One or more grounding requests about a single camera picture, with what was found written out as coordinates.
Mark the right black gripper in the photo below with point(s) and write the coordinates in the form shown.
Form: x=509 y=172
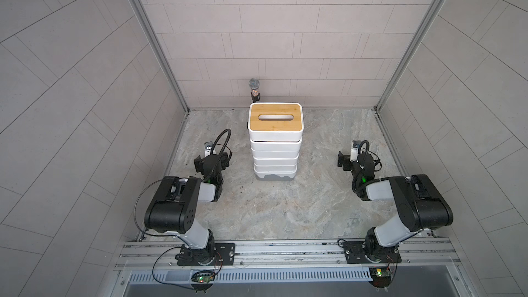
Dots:
x=346 y=161

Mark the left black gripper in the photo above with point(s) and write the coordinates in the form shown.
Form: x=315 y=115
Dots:
x=223 y=161

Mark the grey lid tissue box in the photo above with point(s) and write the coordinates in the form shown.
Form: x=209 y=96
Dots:
x=275 y=154
x=275 y=169

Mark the wooden lid tissue box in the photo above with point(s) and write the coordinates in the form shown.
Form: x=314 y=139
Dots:
x=275 y=122
x=276 y=161
x=276 y=146

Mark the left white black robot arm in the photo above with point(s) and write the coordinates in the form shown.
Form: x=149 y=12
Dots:
x=174 y=205

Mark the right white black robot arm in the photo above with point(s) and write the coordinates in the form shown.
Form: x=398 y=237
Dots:
x=418 y=203

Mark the black microphone stand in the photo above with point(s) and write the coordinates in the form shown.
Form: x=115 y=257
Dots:
x=254 y=85

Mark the right circuit board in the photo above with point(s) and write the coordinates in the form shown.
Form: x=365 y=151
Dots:
x=381 y=277

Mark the circuit board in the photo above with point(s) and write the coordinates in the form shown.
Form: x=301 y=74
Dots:
x=202 y=281
x=381 y=277

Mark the left circuit board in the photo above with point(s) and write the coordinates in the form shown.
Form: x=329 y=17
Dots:
x=202 y=281

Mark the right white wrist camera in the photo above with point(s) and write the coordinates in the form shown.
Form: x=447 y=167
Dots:
x=355 y=150

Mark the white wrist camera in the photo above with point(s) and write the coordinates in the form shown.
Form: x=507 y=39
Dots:
x=355 y=150
x=208 y=148

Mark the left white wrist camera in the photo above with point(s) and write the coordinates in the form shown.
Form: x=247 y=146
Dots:
x=208 y=148

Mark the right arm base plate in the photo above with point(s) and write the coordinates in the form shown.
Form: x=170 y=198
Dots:
x=369 y=253

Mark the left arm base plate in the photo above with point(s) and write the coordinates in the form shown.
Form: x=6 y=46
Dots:
x=222 y=253

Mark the aluminium mounting rail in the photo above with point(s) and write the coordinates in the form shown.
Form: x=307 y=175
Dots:
x=317 y=253

